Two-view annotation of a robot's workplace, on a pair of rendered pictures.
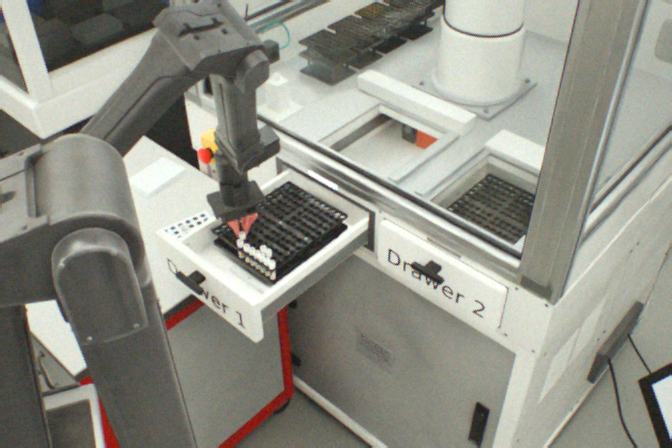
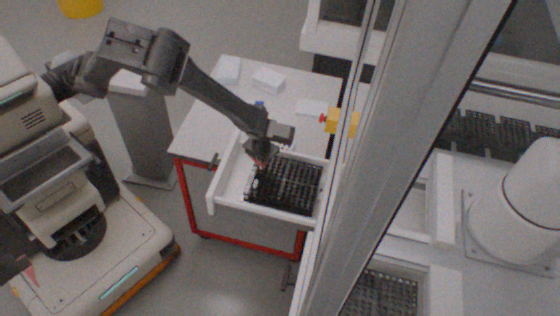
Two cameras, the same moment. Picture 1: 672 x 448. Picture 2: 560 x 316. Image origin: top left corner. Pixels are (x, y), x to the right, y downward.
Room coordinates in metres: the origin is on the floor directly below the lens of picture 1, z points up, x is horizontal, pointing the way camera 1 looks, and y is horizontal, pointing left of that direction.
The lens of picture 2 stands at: (0.68, -0.49, 1.93)
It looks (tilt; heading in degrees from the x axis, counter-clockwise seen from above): 52 degrees down; 57
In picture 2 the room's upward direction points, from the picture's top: 5 degrees clockwise
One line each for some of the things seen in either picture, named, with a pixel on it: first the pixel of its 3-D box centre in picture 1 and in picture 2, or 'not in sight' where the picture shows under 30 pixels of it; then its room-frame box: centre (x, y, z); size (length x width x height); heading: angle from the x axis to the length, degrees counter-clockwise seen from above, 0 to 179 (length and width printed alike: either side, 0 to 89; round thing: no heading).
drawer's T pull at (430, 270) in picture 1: (431, 269); (290, 279); (0.94, -0.18, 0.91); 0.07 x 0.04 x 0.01; 47
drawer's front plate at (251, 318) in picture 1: (207, 283); (225, 170); (0.94, 0.25, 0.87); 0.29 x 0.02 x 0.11; 47
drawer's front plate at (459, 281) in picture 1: (437, 273); (299, 286); (0.96, -0.20, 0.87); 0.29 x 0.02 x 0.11; 47
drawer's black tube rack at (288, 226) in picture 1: (281, 234); (283, 185); (1.09, 0.11, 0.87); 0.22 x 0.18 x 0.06; 137
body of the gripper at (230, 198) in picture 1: (234, 189); (260, 142); (1.04, 0.19, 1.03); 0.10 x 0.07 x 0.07; 115
